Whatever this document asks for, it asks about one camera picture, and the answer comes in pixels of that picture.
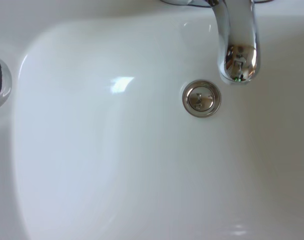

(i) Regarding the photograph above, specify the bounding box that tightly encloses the white ceramic sink basin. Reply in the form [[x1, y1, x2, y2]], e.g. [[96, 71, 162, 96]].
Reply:
[[0, 0, 304, 240]]

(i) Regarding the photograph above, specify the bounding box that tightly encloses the chrome faucet spout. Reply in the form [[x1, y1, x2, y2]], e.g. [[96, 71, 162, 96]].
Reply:
[[159, 0, 261, 86]]

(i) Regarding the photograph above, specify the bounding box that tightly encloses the chrome sink drain plug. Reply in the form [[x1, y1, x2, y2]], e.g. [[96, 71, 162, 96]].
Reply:
[[182, 79, 222, 118]]

